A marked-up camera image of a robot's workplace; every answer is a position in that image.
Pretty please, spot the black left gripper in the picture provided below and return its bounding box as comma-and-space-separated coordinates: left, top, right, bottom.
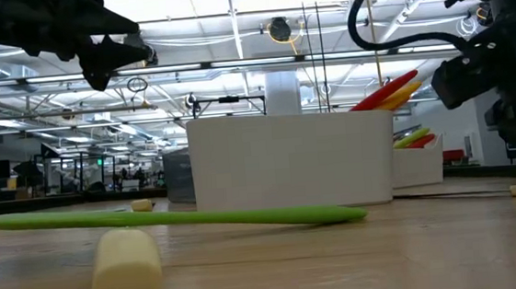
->
19, 0, 155, 98

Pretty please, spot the hanging black cable loop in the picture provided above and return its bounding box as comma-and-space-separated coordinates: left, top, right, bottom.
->
125, 75, 150, 95

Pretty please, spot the distant black metal frame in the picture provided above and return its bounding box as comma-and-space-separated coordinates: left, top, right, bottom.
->
190, 92, 268, 121

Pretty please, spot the red silicone spoon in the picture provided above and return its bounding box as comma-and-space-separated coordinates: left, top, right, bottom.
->
406, 133, 438, 150

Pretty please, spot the yellow silicone spatula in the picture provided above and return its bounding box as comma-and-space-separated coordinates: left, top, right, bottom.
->
372, 80, 426, 113

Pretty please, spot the person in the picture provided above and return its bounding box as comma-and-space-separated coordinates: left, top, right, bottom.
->
132, 166, 148, 189

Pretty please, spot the light green silicone spoon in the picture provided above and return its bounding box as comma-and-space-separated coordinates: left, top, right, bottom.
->
391, 126, 433, 151

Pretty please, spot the distant black workstation frame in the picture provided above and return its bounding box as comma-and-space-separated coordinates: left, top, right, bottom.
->
32, 148, 120, 199

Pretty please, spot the black ceiling cable reel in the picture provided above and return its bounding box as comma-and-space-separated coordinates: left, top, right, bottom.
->
475, 0, 497, 28
138, 31, 159, 68
268, 16, 293, 44

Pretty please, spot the red seat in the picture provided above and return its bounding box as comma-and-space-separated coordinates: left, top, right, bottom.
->
441, 147, 467, 164

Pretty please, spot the white plastic handled bin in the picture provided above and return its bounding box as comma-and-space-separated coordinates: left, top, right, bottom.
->
388, 133, 448, 190
185, 103, 400, 220

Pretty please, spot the red silicone spatula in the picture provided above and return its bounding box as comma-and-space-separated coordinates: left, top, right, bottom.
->
347, 68, 422, 113

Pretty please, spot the green silicone spatula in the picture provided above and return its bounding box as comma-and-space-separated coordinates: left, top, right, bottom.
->
0, 185, 370, 251

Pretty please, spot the long ceiling light bar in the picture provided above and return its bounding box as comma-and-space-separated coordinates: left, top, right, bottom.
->
0, 40, 464, 88

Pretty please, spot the grey translucent plastic bin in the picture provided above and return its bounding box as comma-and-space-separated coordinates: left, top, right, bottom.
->
162, 147, 197, 206

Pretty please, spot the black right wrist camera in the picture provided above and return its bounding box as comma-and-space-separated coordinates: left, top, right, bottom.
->
428, 45, 501, 112

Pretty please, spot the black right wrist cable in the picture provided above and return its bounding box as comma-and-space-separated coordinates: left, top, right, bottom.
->
345, 0, 473, 61

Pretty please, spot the white building pillar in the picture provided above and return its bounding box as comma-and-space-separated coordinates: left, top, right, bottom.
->
263, 69, 304, 116

